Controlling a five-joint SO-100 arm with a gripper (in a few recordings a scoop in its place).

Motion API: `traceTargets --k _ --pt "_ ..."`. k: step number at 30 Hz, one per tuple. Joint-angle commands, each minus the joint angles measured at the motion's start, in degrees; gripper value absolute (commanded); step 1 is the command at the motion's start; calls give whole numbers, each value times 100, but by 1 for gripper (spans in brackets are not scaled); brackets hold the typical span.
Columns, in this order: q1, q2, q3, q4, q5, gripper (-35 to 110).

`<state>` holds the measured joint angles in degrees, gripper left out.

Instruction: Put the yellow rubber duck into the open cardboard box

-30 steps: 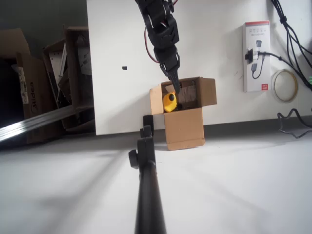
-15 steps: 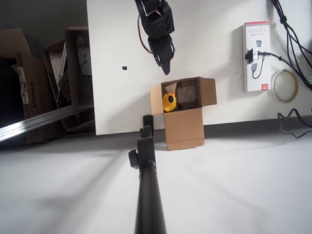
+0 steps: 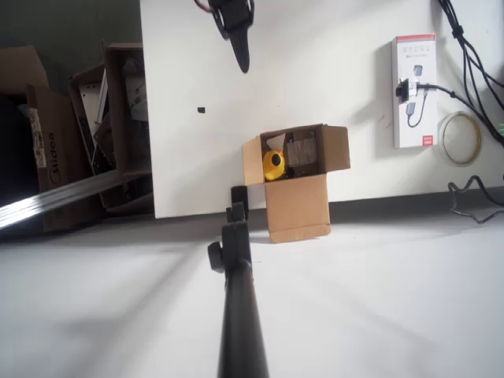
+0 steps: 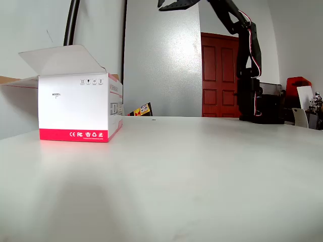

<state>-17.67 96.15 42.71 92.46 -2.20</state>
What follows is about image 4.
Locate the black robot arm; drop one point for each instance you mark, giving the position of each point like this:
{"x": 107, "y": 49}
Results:
{"x": 246, "y": 75}

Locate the black yellow packet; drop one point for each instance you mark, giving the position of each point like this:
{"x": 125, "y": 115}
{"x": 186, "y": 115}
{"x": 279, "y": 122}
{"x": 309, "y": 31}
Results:
{"x": 141, "y": 111}

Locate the small open cardboard box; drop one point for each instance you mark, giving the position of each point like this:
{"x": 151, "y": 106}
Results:
{"x": 73, "y": 108}

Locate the frosted glass partition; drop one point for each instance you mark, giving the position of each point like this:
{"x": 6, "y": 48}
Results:
{"x": 161, "y": 63}

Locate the red wooden door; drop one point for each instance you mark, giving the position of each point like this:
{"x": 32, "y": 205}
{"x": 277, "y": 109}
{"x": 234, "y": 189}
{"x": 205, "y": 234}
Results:
{"x": 217, "y": 63}

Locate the red 3D printer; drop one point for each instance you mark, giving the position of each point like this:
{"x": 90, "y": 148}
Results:
{"x": 294, "y": 90}

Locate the white flat panel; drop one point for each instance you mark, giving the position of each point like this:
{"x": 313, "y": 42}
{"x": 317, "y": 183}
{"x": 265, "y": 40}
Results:
{"x": 305, "y": 98}

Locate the white chair back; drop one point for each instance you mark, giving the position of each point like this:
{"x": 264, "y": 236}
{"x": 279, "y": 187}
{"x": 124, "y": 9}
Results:
{"x": 300, "y": 118}

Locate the black partition frame post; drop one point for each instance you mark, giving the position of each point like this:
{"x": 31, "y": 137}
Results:
{"x": 124, "y": 50}

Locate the black camera stand pole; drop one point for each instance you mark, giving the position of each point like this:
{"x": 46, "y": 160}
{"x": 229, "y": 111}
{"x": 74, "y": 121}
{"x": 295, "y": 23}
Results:
{"x": 72, "y": 22}

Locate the dark transparent enclosure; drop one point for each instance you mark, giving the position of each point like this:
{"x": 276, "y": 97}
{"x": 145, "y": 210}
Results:
{"x": 271, "y": 88}

